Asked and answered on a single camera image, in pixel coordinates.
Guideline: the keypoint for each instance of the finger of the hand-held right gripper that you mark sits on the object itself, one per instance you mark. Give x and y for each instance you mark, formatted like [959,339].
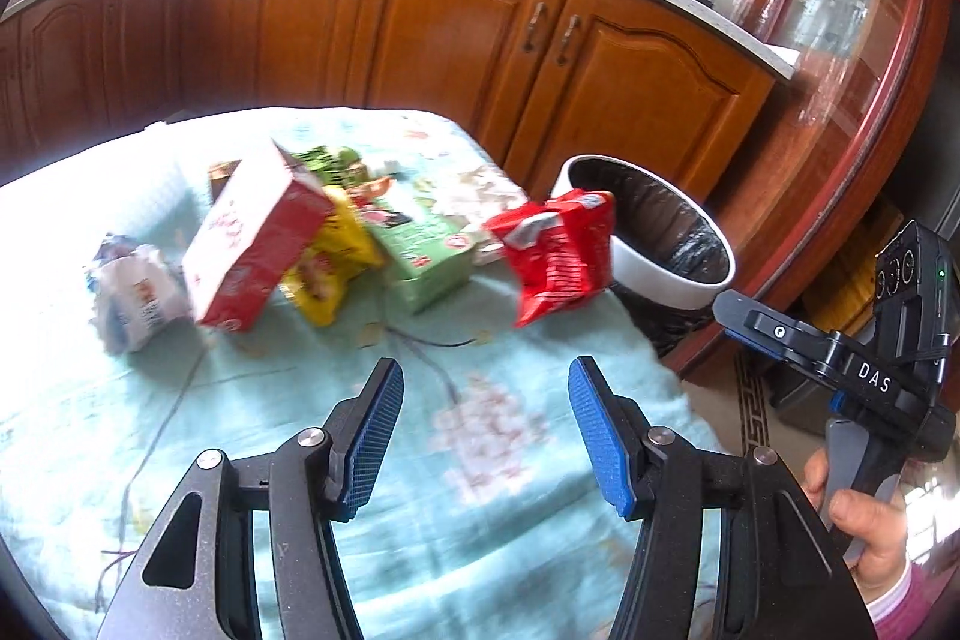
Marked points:
[772,332]

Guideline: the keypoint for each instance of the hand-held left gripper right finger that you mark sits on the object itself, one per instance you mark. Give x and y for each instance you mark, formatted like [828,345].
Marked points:
[600,437]

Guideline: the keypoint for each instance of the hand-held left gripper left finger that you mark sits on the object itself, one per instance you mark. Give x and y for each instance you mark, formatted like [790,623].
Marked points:
[371,445]

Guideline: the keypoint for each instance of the white bin with black bag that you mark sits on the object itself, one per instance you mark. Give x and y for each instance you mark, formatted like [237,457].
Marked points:
[660,269]

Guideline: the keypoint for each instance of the red snack packet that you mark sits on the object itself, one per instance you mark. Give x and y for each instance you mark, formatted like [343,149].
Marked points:
[555,257]

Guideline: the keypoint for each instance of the person's right forearm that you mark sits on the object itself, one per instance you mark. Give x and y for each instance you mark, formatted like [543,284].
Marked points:
[907,610]

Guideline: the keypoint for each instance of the person's right hand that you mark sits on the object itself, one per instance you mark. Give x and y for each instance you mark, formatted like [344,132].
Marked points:
[877,535]

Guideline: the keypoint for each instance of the black appliance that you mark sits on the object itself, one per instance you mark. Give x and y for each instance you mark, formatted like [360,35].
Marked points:
[799,404]

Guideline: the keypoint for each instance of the yellow wooden crate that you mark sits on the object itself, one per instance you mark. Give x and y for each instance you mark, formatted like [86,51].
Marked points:
[851,280]

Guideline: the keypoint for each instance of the floral light green tablecloth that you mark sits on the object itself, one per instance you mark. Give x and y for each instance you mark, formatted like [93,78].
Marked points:
[225,400]

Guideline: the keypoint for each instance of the yellow snack packet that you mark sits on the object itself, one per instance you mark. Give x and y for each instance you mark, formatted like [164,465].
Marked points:
[330,272]

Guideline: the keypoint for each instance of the green cardboard box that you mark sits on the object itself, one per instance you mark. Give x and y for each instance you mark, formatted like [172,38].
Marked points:
[420,257]

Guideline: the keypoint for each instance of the red and white carton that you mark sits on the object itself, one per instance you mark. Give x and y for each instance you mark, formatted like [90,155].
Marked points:
[247,242]

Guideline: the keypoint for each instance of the white plastic packet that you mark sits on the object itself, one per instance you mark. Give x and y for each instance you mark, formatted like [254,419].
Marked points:
[139,295]

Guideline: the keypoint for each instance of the green leafy packet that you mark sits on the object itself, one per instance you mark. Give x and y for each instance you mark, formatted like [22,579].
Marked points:
[326,160]

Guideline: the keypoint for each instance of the glass cabinet door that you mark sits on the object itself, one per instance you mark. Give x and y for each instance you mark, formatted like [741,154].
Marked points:
[840,33]

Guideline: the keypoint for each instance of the wooden kitchen cabinets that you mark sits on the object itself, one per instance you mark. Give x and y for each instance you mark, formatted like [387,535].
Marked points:
[450,25]

